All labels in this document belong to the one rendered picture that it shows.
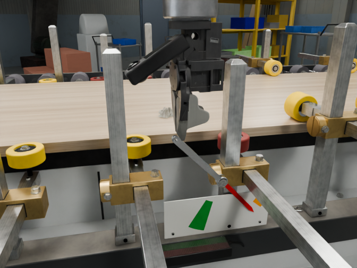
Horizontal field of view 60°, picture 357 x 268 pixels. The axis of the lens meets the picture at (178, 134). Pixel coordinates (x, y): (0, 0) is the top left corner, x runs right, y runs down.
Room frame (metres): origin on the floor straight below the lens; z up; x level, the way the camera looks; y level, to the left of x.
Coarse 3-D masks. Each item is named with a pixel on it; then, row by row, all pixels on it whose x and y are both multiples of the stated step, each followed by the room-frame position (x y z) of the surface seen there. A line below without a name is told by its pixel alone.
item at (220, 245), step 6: (198, 246) 0.56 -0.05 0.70; (204, 246) 0.56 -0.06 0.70; (210, 246) 0.56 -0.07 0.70; (216, 246) 0.56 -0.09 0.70; (222, 246) 0.56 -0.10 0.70; (228, 246) 0.56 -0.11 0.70; (168, 252) 0.55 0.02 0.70; (174, 252) 0.55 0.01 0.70; (180, 252) 0.55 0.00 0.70; (186, 252) 0.55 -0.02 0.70; (192, 252) 0.55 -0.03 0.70; (198, 252) 0.55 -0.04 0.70
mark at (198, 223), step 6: (204, 204) 0.61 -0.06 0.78; (210, 204) 0.61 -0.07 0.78; (204, 210) 0.61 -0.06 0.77; (198, 216) 0.61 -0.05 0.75; (204, 216) 0.61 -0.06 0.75; (192, 222) 0.61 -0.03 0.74; (198, 222) 0.61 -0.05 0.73; (204, 222) 0.61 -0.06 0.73; (192, 228) 0.61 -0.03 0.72; (198, 228) 0.61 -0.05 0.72; (204, 228) 0.61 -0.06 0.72
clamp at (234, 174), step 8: (216, 160) 0.66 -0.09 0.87; (240, 160) 0.66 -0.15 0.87; (248, 160) 0.66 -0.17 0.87; (264, 160) 0.66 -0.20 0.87; (216, 168) 0.63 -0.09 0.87; (224, 168) 0.62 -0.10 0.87; (232, 168) 0.62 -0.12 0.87; (240, 168) 0.63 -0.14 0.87; (248, 168) 0.63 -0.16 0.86; (256, 168) 0.64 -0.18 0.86; (264, 168) 0.64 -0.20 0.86; (208, 176) 0.65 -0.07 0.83; (232, 176) 0.62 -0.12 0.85; (240, 176) 0.63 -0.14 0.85; (264, 176) 0.64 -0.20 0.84; (216, 184) 0.62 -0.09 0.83; (232, 184) 0.63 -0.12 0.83; (240, 184) 0.63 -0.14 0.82
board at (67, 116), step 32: (0, 96) 1.18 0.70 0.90; (32, 96) 1.18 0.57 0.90; (64, 96) 1.18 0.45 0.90; (96, 96) 1.18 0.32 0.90; (128, 96) 1.18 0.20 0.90; (160, 96) 1.18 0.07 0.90; (256, 96) 1.18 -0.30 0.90; (320, 96) 1.18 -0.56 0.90; (352, 96) 1.18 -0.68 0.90; (0, 128) 0.81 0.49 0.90; (32, 128) 0.81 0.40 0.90; (64, 128) 0.81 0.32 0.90; (96, 128) 0.81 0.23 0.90; (128, 128) 0.81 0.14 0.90; (160, 128) 0.81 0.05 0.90; (192, 128) 0.81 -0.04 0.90; (256, 128) 0.82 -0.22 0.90; (288, 128) 0.84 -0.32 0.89
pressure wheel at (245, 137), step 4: (220, 132) 0.75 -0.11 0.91; (244, 132) 0.75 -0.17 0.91; (220, 136) 0.73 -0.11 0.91; (244, 136) 0.73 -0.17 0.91; (248, 136) 0.73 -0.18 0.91; (220, 140) 0.72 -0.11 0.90; (244, 140) 0.70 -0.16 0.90; (248, 140) 0.71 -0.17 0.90; (244, 144) 0.70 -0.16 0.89; (248, 144) 0.71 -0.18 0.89; (244, 148) 0.70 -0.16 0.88; (248, 148) 0.72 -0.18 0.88; (240, 152) 0.70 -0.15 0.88
